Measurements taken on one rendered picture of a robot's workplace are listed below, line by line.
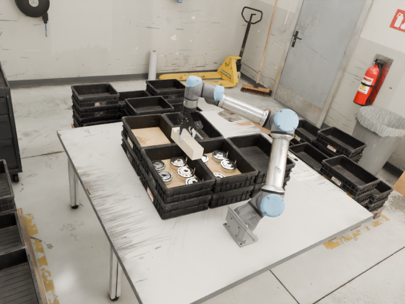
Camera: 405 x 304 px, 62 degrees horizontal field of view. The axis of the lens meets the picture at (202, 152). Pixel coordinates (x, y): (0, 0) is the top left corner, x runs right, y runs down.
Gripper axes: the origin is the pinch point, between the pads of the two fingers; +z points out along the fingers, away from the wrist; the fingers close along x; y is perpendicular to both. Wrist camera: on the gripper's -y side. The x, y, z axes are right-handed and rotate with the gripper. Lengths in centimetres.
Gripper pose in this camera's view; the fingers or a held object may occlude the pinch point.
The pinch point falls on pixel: (187, 140)
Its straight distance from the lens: 184.1
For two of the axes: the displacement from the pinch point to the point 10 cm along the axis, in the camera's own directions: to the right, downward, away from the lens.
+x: -8.3, 1.7, -5.3
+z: -1.6, 8.3, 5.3
